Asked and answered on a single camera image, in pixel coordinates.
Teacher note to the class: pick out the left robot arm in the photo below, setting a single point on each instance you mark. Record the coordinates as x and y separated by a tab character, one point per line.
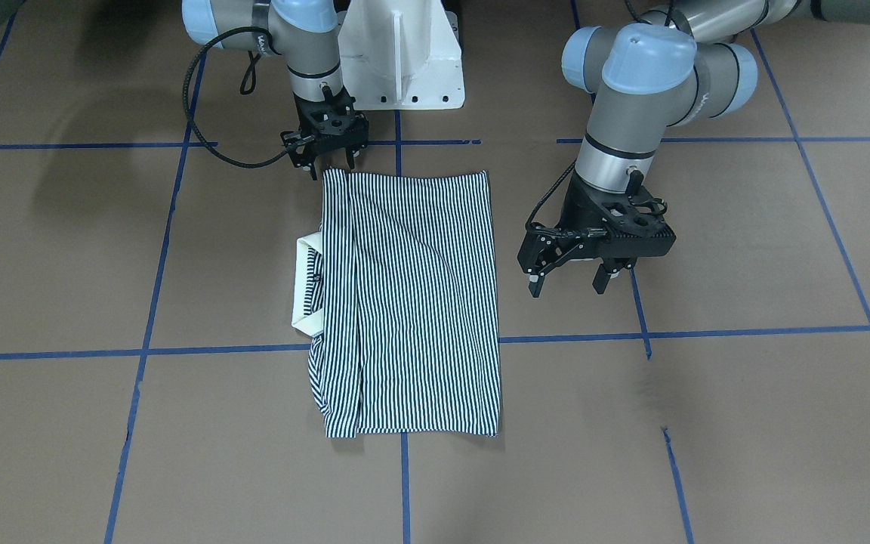
670	66

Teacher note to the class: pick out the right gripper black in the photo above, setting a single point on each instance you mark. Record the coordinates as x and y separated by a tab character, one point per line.
301	115

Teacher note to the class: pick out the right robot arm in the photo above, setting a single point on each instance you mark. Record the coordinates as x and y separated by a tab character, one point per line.
305	34

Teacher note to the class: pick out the striped polo shirt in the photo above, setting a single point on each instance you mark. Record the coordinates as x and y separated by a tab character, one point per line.
397	291

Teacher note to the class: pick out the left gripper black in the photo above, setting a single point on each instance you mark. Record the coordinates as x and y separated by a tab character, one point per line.
576	205

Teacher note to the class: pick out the white pedestal column base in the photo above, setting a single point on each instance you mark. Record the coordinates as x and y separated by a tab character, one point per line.
402	55

